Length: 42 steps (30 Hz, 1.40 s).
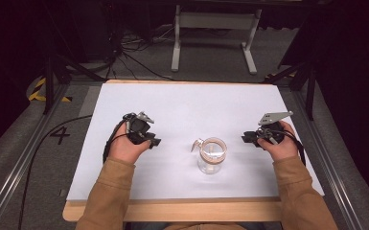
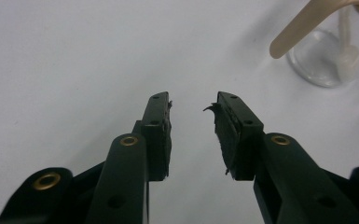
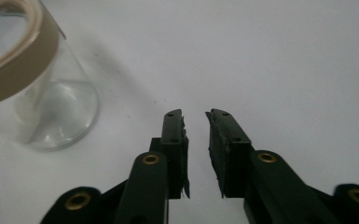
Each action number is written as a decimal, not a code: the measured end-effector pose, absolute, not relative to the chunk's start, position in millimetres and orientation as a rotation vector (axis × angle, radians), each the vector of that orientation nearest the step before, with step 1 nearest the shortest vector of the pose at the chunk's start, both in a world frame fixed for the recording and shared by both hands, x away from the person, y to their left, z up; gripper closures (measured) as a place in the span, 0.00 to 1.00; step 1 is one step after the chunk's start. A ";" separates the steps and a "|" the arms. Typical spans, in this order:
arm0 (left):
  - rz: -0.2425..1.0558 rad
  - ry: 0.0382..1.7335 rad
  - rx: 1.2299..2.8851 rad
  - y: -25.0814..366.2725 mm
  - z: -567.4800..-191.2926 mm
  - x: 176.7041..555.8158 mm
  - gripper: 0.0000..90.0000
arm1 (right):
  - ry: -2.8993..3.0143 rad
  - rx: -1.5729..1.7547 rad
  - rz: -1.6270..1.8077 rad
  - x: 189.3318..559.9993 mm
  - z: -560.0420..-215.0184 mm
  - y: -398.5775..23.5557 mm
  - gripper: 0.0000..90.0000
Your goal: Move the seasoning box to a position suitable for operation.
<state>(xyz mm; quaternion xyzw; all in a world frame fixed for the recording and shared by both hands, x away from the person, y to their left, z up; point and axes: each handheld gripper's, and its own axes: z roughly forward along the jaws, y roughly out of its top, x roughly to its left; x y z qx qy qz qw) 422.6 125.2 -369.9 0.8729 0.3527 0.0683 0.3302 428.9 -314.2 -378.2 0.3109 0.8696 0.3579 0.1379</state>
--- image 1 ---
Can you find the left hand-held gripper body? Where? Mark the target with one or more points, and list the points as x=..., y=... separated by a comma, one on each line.
x=138, y=127

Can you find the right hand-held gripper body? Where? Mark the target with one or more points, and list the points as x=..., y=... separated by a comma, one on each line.
x=272, y=127

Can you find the clear glass jar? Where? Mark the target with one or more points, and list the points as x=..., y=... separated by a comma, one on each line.
x=211, y=155

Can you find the person's right hand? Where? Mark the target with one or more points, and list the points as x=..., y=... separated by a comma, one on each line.
x=281, y=145

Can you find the person's left hand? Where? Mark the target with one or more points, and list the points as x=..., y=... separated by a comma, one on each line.
x=126, y=148

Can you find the white paper sheet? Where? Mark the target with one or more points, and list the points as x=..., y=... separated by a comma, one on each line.
x=188, y=134

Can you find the black tripod stand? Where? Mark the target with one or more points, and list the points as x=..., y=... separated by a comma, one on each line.
x=303, y=80
x=57, y=67

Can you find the yellow black hazard tape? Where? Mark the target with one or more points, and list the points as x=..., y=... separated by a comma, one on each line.
x=43, y=92

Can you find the aluminium floor rail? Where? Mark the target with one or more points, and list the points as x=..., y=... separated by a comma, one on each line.
x=330, y=166
x=19, y=163

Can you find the grey metal table frame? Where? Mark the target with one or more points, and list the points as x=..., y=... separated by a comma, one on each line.
x=215, y=35

